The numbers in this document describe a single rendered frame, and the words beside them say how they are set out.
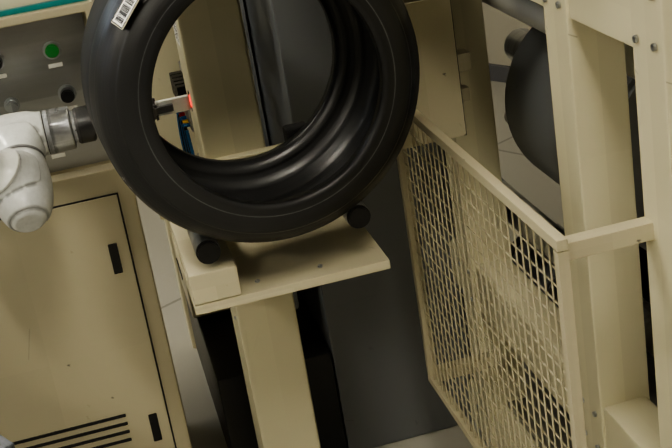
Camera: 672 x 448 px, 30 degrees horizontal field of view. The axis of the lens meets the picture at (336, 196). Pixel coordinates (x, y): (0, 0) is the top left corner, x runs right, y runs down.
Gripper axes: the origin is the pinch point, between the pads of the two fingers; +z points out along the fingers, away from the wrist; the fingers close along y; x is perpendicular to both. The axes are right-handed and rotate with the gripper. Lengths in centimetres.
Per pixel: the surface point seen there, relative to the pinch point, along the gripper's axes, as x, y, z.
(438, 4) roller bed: -13, -13, 55
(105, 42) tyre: -26, -46, -12
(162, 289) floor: 106, 152, -7
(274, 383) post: 65, -6, 9
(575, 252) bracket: 9, -92, 48
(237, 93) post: -1.4, -6.4, 12.8
